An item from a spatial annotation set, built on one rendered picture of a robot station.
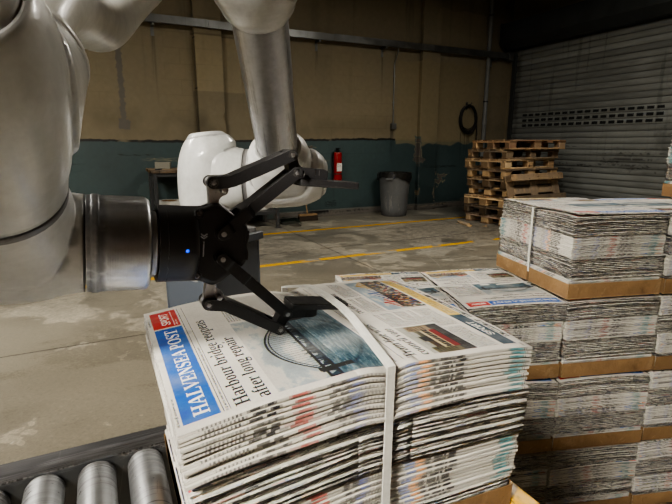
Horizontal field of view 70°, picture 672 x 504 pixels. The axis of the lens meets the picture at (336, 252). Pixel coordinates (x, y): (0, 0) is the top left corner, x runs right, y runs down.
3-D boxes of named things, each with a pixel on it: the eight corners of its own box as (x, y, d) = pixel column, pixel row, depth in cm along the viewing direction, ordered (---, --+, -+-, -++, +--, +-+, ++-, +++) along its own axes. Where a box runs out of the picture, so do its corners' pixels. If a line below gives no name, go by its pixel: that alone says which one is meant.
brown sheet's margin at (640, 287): (495, 265, 163) (496, 252, 162) (570, 261, 168) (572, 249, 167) (566, 300, 127) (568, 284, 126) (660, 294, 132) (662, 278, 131)
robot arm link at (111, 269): (87, 278, 48) (149, 276, 51) (86, 306, 40) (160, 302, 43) (86, 188, 47) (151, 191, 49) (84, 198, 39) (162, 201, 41)
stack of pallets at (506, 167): (513, 213, 863) (519, 140, 834) (559, 221, 783) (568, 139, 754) (459, 219, 797) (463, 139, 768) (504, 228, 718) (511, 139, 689)
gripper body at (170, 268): (149, 195, 49) (238, 199, 53) (148, 276, 50) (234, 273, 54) (157, 204, 42) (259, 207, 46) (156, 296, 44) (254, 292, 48)
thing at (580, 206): (502, 200, 158) (503, 197, 157) (579, 198, 163) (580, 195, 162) (576, 217, 122) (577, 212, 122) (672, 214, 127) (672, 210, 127)
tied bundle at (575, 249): (494, 267, 163) (499, 199, 158) (571, 263, 168) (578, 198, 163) (565, 302, 127) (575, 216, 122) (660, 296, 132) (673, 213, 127)
